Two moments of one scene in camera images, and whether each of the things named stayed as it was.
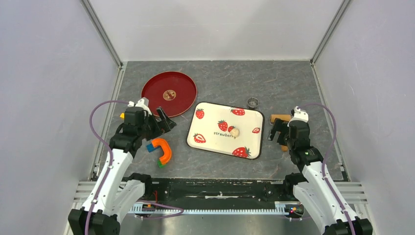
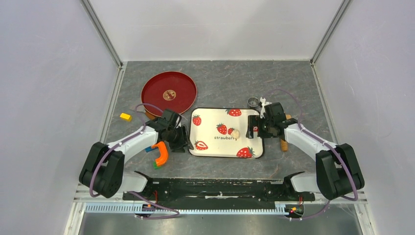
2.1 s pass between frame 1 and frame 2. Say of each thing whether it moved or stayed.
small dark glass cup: stayed
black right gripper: moved
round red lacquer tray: stayed
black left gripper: moved
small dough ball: stayed
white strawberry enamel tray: stayed
